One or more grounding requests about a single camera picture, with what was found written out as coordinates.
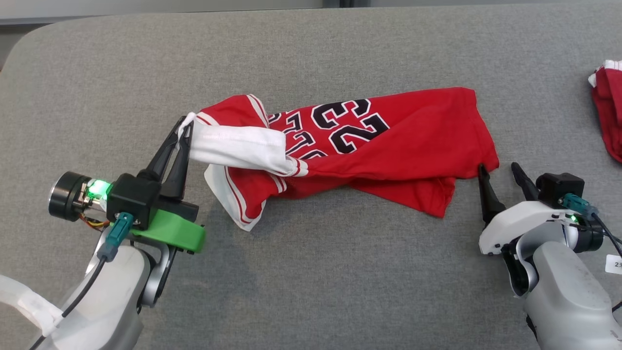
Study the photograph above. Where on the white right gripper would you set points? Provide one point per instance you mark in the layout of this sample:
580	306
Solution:
520	221

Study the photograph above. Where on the red basketball jersey number 23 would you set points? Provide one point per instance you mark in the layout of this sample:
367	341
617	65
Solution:
413	146

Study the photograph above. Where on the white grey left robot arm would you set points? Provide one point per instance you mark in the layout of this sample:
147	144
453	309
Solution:
112	301

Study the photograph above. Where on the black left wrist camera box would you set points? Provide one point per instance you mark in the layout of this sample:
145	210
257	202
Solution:
131	197

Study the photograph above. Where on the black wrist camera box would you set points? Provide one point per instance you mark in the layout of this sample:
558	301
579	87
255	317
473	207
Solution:
131	197
559	187

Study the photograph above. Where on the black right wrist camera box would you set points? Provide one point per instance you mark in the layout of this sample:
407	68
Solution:
559	187

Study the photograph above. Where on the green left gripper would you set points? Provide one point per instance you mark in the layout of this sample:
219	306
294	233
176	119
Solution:
175	228

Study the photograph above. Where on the red garment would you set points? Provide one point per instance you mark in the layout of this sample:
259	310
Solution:
610	107

